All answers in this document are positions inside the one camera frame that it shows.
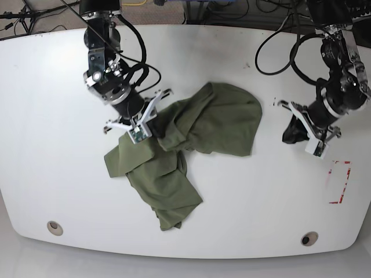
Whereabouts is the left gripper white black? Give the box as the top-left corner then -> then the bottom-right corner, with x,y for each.
278,100 -> 342,159

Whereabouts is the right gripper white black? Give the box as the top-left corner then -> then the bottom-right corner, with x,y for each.
103,89 -> 173,138

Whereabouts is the olive green T-shirt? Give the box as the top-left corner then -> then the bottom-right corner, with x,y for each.
104,82 -> 263,231

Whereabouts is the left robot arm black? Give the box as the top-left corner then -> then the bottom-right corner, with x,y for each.
278,1 -> 370,158

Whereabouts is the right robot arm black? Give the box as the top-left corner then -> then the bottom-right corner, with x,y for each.
79,1 -> 171,144

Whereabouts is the red tape rectangle marking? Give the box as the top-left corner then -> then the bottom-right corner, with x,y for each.
325,160 -> 352,204

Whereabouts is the black tripod stand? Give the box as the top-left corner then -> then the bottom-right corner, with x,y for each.
1,1 -> 68,36

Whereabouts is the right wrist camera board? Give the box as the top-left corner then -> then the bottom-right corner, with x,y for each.
128,126 -> 152,144

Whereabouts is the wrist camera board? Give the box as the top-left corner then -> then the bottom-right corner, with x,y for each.
128,126 -> 152,144
313,145 -> 326,158

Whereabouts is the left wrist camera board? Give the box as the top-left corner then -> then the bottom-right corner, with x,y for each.
313,145 -> 326,158

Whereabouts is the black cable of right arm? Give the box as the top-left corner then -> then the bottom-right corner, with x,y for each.
59,0 -> 162,93

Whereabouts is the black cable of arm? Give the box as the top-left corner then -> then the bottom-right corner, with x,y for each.
254,11 -> 328,87
59,0 -> 162,93

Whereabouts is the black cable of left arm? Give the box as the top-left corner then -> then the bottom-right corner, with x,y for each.
254,11 -> 328,87

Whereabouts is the right table cable grommet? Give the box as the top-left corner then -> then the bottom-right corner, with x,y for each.
301,231 -> 319,247

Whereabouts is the table cable grommet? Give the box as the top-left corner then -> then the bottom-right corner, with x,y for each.
47,221 -> 63,236
301,231 -> 319,247

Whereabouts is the left table cable grommet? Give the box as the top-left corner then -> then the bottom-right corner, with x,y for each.
47,221 -> 63,236

